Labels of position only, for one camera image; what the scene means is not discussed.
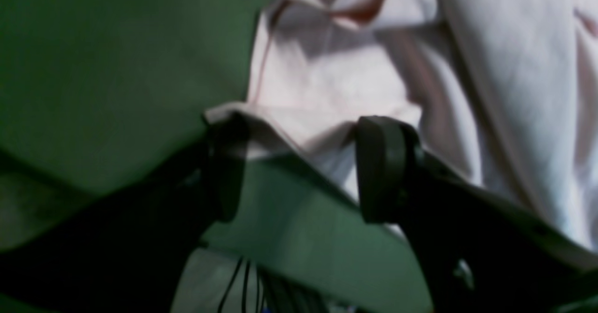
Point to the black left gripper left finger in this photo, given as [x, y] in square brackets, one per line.
[126, 252]

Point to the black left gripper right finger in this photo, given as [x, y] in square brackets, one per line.
[477, 252]

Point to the pink t-shirt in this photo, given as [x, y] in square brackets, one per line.
[502, 92]

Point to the green table cloth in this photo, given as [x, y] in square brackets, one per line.
[96, 93]

